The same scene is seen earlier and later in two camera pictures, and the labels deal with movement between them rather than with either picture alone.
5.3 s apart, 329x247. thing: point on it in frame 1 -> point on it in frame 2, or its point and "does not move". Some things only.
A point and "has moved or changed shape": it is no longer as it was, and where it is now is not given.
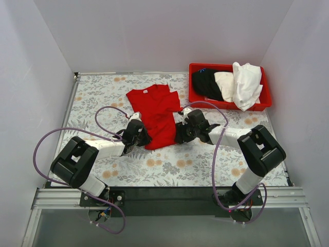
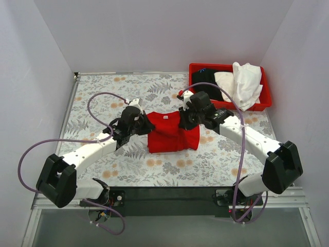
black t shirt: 205,84 does not move
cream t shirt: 225,81 does not move
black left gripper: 142,136 -> 141,123
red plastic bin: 199,101 does not move
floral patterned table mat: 148,133 does not move
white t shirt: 248,86 does not move
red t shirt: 156,105 has moved or changed shape
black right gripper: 182,133 -> 190,118
